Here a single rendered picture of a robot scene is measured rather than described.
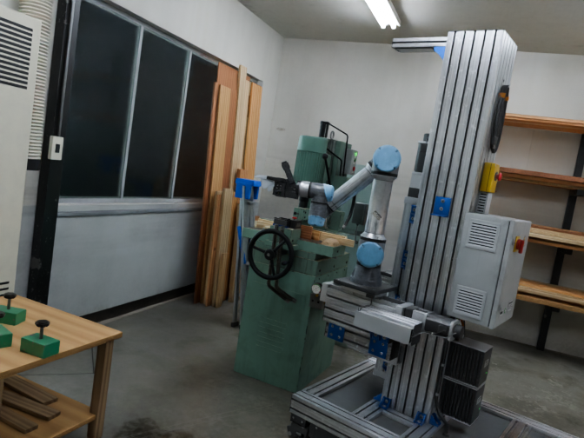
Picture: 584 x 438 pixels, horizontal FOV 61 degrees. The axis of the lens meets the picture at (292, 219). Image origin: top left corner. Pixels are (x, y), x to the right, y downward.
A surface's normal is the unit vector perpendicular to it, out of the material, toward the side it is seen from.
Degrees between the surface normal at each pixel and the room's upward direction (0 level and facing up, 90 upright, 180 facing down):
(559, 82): 90
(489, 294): 90
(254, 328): 90
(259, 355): 90
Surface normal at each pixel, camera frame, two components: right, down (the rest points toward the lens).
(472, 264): -0.59, -0.01
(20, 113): 0.92, 0.18
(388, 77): -0.37, 0.04
